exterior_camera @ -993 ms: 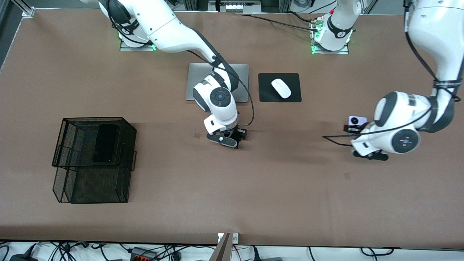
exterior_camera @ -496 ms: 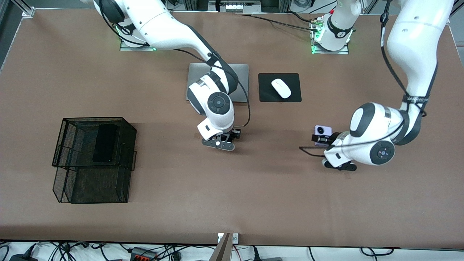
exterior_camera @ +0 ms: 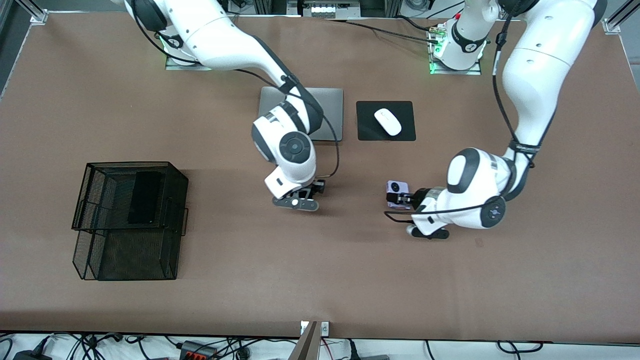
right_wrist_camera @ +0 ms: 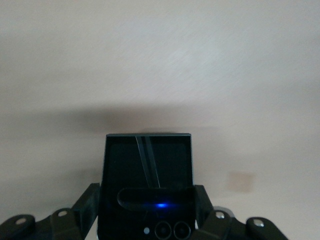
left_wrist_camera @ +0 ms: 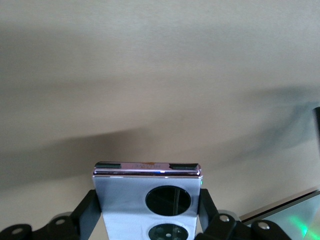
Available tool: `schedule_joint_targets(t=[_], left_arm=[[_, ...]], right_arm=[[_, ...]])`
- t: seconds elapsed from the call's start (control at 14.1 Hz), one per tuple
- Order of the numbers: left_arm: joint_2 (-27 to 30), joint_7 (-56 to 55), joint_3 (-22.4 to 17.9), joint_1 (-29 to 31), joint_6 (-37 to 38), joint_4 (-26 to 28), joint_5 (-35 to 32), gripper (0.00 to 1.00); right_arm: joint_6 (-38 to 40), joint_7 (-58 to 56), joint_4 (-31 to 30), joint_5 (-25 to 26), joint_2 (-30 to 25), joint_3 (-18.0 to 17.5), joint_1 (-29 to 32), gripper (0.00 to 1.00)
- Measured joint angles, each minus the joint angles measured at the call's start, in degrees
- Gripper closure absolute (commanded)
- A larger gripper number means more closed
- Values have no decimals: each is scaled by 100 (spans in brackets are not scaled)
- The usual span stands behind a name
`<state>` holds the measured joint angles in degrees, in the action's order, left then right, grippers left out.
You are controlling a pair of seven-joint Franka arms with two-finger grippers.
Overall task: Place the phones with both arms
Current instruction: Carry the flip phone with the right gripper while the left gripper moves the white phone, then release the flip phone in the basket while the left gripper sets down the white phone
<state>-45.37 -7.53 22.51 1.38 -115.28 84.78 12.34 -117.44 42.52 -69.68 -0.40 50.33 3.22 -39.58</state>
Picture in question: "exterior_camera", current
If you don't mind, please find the lilac flip phone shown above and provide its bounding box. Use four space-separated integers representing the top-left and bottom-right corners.
386 181 412 209

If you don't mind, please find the long black slab phone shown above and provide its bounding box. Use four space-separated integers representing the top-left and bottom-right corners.
127 171 164 225

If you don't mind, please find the white computer mouse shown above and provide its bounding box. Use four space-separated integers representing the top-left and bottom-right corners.
374 108 403 137

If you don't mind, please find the black mouse pad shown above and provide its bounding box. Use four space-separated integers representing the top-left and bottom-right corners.
356 100 417 142

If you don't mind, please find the silver closed laptop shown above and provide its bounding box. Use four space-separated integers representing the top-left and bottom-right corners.
258 86 345 142

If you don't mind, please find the grey slanted beam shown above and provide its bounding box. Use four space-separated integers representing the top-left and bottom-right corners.
289 321 321 360

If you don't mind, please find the white socket strip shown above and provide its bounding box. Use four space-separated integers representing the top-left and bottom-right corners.
300 0 361 18

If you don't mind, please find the black orange power strip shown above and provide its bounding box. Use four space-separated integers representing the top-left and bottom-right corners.
180 341 218 360

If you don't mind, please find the black mesh two-tier tray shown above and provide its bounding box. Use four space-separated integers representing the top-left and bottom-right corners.
71 161 190 282

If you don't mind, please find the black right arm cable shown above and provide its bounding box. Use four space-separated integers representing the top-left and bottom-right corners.
232 67 341 180

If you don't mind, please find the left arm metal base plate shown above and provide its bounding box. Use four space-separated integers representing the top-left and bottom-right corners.
429 22 483 76

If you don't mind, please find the small metal edge bracket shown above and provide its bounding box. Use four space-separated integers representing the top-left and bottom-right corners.
300 321 331 337

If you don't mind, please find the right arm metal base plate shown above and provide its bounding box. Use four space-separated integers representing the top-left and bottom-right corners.
165 56 202 71

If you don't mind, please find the black looped floor cable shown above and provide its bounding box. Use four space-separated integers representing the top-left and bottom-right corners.
496 340 544 354

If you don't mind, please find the black cable on table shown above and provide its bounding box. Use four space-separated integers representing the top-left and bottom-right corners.
324 17 441 45

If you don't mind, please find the aluminium frame profile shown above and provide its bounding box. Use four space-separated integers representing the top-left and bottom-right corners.
602 0 640 35
14 0 49 25

